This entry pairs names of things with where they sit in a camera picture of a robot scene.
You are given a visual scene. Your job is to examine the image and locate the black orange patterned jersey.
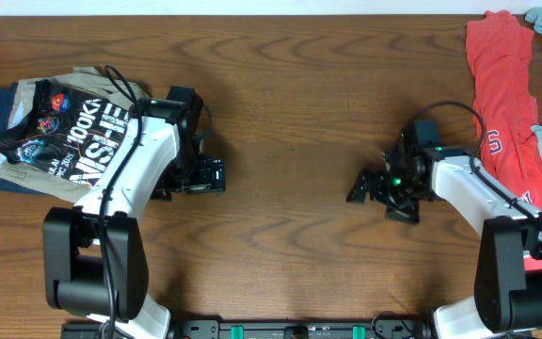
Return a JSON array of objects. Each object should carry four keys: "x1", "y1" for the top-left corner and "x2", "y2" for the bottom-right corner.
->
[{"x1": 0, "y1": 80, "x2": 132, "y2": 186}]

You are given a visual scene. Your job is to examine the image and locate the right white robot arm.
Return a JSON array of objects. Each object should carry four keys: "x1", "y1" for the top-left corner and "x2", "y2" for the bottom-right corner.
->
[{"x1": 346, "y1": 143, "x2": 542, "y2": 338}]

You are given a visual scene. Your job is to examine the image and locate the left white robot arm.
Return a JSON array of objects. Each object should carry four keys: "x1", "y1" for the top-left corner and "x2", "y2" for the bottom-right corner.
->
[{"x1": 43, "y1": 93, "x2": 226, "y2": 338}]

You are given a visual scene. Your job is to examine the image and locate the folded khaki pants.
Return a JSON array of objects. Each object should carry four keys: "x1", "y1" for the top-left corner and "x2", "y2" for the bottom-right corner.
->
[{"x1": 0, "y1": 67, "x2": 132, "y2": 202}]

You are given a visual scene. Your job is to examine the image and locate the red t-shirt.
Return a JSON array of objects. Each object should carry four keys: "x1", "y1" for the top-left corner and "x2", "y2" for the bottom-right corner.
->
[{"x1": 465, "y1": 9, "x2": 542, "y2": 272}]

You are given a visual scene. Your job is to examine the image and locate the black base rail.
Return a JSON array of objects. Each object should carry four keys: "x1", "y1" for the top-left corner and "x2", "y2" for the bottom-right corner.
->
[{"x1": 61, "y1": 310, "x2": 441, "y2": 339}]

